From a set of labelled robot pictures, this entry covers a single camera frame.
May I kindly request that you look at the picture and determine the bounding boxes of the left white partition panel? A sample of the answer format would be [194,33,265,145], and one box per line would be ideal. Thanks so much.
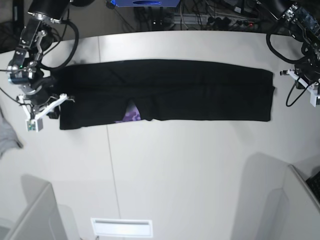
[0,183,68,240]

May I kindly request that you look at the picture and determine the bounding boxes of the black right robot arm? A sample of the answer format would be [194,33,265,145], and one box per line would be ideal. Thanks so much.
[5,0,80,120]

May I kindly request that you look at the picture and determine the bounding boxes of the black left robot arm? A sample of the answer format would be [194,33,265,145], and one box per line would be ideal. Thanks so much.
[257,0,320,86]

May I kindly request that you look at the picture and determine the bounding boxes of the white partition panel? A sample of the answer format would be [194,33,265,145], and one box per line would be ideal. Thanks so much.
[0,183,68,240]
[285,165,320,240]

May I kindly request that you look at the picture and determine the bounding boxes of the right white partition panel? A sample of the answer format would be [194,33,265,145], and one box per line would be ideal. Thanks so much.
[285,165,320,240]

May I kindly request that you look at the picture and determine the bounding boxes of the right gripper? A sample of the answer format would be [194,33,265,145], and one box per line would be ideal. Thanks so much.
[17,77,59,119]

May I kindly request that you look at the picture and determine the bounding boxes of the black T-shirt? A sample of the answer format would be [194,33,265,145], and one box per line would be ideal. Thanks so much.
[51,59,275,130]

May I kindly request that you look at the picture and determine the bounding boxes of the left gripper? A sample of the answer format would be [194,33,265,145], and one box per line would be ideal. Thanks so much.
[294,64,320,90]

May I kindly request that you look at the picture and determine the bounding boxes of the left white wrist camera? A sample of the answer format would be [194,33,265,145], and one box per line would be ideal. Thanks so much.
[279,69,320,107]

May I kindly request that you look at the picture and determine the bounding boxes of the black keyboard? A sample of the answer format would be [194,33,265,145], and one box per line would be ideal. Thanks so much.
[306,172,320,201]

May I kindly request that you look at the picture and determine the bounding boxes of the grey cloth at table edge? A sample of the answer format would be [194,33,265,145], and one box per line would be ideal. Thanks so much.
[0,108,24,159]

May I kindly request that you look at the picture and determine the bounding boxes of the blue box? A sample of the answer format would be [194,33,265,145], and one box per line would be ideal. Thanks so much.
[110,0,180,8]

